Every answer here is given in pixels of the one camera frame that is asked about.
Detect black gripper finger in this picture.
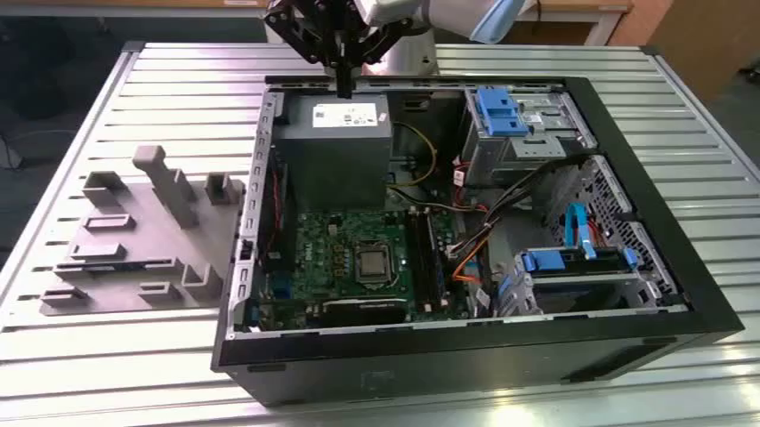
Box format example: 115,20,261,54
344,20,417,98
264,0,346,98

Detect RAM stick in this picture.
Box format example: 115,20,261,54
54,261,181,274
431,217,452,309

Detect black RAM slot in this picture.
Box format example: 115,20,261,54
418,207,445,310
405,207,435,313

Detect blue drive latch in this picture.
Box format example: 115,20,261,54
477,88,531,138

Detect grey power supply unit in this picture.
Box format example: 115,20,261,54
270,91,397,213

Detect silver drive cage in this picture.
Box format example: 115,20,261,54
463,86,599,179

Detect black case fan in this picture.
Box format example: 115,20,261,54
261,149,297,272

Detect green motherboard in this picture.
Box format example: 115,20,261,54
261,206,477,333

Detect black office chair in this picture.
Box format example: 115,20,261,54
0,17,82,121

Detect silver CPU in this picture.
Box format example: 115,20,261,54
354,249,392,279

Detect grey parts rack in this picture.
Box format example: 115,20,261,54
38,144,249,317

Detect brown wooden cabinet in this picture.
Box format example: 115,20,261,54
605,0,760,108

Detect metal socket cover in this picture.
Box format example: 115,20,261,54
352,239,400,290

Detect hard disk in blue carrier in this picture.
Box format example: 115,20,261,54
517,246,643,279

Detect black graphics card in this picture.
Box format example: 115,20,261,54
320,296,412,328

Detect silver disk bay cage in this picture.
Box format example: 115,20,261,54
489,246,684,319

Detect black PC case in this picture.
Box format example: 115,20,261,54
210,74,747,407

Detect yellow wire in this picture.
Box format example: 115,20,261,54
389,120,440,188

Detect red wire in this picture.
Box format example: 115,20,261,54
268,168,286,257

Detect red flat cable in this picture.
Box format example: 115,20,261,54
452,184,487,213

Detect wooden desk white frame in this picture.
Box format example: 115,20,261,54
0,0,635,45

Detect orange wire bundle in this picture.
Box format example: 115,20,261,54
452,230,495,286

